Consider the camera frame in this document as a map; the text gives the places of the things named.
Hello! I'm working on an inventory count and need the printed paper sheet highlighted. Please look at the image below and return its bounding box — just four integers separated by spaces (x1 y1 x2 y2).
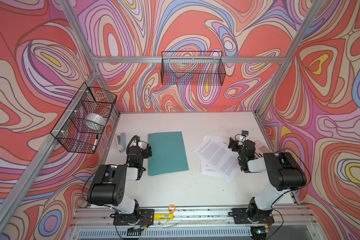
200 160 222 178
193 135 240 183

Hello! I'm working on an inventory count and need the teal folder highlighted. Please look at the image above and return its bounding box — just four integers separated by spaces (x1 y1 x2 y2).
148 132 189 176

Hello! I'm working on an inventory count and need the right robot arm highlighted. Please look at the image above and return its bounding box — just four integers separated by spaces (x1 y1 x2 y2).
228 138 307 225

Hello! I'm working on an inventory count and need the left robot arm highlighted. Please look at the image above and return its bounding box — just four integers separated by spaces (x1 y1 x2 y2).
87 145 152 218

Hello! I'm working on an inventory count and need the white pink calculator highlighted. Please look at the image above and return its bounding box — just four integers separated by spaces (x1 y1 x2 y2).
255 140 273 158

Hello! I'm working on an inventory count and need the grey white stapler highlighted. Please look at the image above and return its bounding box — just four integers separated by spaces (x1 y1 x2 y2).
115 133 126 153

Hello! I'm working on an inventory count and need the black white marker pen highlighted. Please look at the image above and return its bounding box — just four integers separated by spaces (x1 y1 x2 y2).
92 135 99 153

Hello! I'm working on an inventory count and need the white tape roll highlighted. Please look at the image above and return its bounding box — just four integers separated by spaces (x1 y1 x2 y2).
85 113 107 126

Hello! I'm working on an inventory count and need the yellow cylinder with label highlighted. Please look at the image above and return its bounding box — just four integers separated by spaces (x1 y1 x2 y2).
154 213 174 220

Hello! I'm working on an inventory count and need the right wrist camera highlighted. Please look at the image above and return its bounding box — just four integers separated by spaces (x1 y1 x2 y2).
239 131 249 142

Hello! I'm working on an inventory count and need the black wire basket left wall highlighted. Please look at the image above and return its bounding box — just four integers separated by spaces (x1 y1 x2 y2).
51 83 117 154

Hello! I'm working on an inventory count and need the black wire basket wall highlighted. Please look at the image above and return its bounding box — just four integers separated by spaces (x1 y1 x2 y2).
51 83 117 154
161 50 226 86

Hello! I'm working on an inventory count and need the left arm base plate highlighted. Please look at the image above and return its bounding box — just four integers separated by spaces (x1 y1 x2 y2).
110 209 155 228

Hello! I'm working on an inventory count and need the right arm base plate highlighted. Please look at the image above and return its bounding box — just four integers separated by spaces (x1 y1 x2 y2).
228 208 275 225

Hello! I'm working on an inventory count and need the black wire basket back wall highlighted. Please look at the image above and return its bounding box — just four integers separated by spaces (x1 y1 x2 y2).
161 50 226 86

